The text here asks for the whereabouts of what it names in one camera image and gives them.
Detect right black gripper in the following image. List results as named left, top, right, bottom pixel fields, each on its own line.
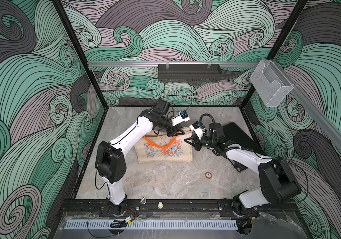
left=183, top=134, right=216, bottom=151

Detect beige floral canvas tote bag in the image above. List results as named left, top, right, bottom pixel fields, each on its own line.
left=135, top=127, right=193, bottom=163

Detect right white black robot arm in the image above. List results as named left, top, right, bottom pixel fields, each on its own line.
left=185, top=121, right=302, bottom=216

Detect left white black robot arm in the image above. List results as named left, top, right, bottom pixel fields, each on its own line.
left=95, top=100, right=190, bottom=215

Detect black ribbed case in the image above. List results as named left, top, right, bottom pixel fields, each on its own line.
left=219, top=122, right=271, bottom=174

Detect clear round knob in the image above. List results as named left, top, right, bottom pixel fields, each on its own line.
left=140, top=197, right=147, bottom=205

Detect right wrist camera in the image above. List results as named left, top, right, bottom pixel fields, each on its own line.
left=189, top=121, right=207, bottom=139

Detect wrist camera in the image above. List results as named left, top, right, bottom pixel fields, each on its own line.
left=171, top=111, right=190, bottom=126
left=189, top=121, right=207, bottom=139

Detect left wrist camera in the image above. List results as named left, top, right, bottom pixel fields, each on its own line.
left=171, top=111, right=190, bottom=126

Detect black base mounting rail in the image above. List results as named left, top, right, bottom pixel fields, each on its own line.
left=59, top=199, right=298, bottom=218

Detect clear acrylic wall holder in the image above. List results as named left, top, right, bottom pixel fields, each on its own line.
left=250, top=60, right=294, bottom=108

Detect aluminium back wall rail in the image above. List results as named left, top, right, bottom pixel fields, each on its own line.
left=87, top=61, right=259, bottom=69

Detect aluminium wall rail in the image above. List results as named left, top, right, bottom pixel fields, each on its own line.
left=273, top=61, right=341, bottom=154
left=87, top=61, right=259, bottom=69

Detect white slotted cable duct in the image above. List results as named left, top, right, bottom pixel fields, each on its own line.
left=64, top=219, right=238, bottom=231

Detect aluminium right wall rail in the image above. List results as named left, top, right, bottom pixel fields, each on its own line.
left=273, top=61, right=341, bottom=154

